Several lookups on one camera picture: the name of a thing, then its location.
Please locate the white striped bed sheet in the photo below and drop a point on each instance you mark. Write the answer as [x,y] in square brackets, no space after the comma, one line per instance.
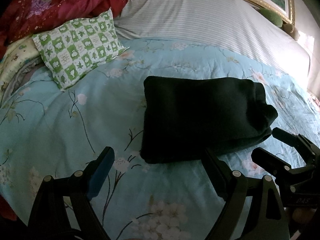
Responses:
[229,24]

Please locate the green white patterned pillow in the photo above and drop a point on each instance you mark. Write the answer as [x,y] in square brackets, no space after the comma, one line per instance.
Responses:
[77,47]

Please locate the red quilted blanket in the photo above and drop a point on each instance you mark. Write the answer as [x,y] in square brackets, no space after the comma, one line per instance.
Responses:
[25,17]

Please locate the left gripper left finger with blue tip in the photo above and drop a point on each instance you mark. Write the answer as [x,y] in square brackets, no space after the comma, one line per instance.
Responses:
[62,207]

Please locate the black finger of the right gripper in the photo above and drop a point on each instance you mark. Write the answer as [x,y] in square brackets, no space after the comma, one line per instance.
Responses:
[277,167]

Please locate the black pants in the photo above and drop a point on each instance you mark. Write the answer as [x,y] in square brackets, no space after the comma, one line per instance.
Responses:
[189,119]

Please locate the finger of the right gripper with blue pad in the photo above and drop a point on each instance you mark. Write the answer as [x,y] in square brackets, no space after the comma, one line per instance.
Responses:
[306,148]

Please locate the cream patterned cloth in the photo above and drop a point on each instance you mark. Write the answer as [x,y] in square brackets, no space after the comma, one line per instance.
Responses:
[18,55]

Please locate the green plush toy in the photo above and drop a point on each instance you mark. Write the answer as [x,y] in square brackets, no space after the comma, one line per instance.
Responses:
[272,16]

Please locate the light blue floral quilt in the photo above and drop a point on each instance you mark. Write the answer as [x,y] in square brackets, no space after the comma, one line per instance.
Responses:
[45,131]

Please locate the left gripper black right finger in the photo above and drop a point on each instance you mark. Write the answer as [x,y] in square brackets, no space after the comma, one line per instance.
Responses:
[266,218]

